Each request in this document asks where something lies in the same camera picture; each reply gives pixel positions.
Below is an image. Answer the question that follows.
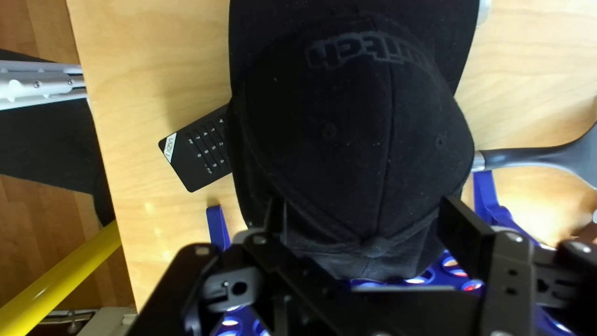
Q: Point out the black flat floor plate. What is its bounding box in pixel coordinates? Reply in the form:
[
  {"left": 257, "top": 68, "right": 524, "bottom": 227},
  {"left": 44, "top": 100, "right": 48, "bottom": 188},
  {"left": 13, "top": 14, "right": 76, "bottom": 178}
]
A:
[{"left": 0, "top": 100, "right": 117, "bottom": 229}]

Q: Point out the blue Connect Four grid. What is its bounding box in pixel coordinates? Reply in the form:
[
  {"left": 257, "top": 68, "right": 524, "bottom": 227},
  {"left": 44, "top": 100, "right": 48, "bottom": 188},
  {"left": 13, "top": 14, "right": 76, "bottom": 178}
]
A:
[{"left": 203, "top": 169, "right": 597, "bottom": 336}]

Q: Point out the dark grey long tool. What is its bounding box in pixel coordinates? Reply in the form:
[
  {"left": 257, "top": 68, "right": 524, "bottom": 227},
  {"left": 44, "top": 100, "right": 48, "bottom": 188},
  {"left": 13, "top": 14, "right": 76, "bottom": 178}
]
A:
[{"left": 472, "top": 128, "right": 597, "bottom": 184}]

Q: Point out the black remote with white buttons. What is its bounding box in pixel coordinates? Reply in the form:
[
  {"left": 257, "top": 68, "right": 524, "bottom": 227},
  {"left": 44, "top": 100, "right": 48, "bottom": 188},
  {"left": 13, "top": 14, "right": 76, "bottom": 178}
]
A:
[{"left": 156, "top": 104, "right": 233, "bottom": 195}]

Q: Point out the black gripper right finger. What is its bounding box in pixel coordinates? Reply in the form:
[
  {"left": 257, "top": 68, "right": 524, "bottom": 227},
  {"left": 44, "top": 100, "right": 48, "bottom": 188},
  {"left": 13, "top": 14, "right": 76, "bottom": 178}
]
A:
[{"left": 436, "top": 195, "right": 537, "bottom": 336}]

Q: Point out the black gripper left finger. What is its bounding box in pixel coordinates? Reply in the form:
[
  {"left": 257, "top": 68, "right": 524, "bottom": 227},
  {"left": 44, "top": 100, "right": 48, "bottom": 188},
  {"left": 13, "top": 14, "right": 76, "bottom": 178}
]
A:
[{"left": 238, "top": 195, "right": 347, "bottom": 303}]

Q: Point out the black snapback cap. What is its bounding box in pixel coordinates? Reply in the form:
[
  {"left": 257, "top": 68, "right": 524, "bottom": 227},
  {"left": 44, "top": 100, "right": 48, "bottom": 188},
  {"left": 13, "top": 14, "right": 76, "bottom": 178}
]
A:
[{"left": 225, "top": 0, "right": 481, "bottom": 285}]

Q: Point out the yellow pole with black base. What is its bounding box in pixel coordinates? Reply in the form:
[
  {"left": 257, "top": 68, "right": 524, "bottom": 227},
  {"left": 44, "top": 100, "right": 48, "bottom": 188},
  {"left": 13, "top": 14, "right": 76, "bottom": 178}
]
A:
[{"left": 0, "top": 221, "right": 123, "bottom": 336}]

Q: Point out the aluminium cart frame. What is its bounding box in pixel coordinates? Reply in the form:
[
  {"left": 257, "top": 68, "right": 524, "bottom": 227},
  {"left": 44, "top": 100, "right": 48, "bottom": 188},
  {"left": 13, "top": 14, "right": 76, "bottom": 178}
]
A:
[{"left": 0, "top": 59, "right": 87, "bottom": 115}]

